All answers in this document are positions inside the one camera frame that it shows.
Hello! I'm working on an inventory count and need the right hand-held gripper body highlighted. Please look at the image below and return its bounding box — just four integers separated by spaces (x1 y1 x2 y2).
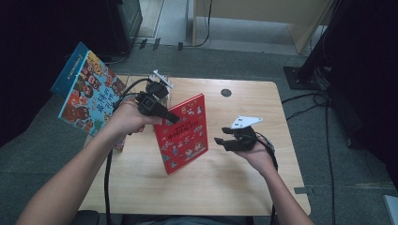
230 115 264 153

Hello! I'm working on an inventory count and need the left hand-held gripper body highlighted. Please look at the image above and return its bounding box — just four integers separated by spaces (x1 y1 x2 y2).
134 68 175 116

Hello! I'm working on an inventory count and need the clear acrylic book rack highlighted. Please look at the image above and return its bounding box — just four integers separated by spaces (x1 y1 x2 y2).
116 74 173 109

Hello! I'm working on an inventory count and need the red picture book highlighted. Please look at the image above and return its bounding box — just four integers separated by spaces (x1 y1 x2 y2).
153 93 209 176

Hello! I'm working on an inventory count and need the colourful cartoon animals book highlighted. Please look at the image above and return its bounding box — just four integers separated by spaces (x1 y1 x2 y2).
50 41 128 138

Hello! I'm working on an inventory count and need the person's right hand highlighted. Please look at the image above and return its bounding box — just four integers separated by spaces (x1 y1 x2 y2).
237 140 276 176

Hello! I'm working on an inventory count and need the person's left hand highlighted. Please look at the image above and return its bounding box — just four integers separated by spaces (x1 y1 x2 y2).
105 99 163 137

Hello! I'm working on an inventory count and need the dark cabinet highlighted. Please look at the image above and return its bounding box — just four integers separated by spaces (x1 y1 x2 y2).
106 0 144 54

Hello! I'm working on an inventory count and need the light wooden cabinet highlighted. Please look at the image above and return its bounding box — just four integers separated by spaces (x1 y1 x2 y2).
191 0 332 54

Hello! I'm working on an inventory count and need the white box corner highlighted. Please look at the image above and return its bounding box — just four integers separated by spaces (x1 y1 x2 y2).
384 195 398 225

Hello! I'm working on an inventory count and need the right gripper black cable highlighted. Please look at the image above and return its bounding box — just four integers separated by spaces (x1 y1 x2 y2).
254 132 280 225

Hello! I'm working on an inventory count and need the black floor cable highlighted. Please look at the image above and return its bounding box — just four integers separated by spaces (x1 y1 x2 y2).
285 102 328 122
313 90 336 225

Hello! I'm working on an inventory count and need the black stand base plate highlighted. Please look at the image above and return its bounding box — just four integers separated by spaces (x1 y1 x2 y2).
283 65 329 92

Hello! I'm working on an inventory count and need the black hanging cable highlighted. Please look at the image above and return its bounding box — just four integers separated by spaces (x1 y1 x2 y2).
184 0 214 49

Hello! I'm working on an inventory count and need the black stand post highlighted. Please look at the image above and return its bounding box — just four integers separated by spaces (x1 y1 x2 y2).
297 0 345 83

